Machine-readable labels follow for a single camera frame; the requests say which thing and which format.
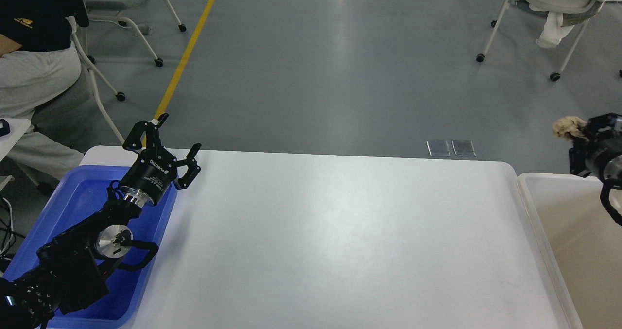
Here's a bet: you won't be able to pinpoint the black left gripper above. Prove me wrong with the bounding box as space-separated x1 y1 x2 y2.
119 113 202 207

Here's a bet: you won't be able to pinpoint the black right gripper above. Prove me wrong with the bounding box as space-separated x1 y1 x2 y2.
569 113 622 180

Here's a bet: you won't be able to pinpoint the brown paper ball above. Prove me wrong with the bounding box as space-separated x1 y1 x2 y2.
552 116 587 141

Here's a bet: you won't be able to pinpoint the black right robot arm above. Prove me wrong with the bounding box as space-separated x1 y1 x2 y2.
569 113 622 225

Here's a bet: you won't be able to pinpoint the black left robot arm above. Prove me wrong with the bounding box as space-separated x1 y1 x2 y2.
1 113 201 329

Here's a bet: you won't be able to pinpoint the beige plastic bin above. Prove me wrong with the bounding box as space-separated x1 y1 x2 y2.
517 173 622 329

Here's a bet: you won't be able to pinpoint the right metal floor plate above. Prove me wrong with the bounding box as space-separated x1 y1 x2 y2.
451 140 476 157

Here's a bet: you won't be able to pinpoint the metal floor plate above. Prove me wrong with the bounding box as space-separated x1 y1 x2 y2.
426 140 451 157
451 140 476 157

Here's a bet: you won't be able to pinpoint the left metal floor plate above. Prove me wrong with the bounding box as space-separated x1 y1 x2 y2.
426 140 451 157

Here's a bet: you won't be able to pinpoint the white side table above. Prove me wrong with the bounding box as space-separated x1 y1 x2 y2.
0 117 31 161

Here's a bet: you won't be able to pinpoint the seated person grey trousers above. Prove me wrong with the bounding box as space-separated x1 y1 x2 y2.
0 0 90 181

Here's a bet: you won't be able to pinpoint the white frame chair left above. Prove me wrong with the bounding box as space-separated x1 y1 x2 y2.
66 16 124 144

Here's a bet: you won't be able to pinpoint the black cables at left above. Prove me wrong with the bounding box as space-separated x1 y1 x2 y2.
0 195 25 271

